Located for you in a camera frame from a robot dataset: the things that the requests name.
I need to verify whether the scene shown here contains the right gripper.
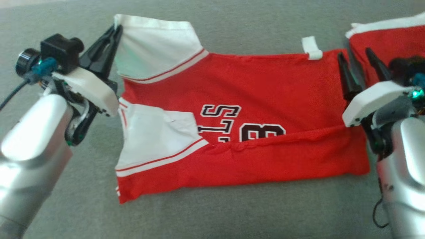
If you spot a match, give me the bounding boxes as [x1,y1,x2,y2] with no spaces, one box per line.
[337,48,417,160]

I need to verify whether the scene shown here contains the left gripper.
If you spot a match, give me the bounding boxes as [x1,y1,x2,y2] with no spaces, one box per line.
[51,25,124,146]

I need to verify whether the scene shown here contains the red and white shorts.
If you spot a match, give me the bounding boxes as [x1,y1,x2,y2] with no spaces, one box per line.
[114,14,371,204]

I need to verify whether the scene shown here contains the red garment white trim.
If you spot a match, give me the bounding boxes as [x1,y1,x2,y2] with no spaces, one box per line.
[345,13,425,87]

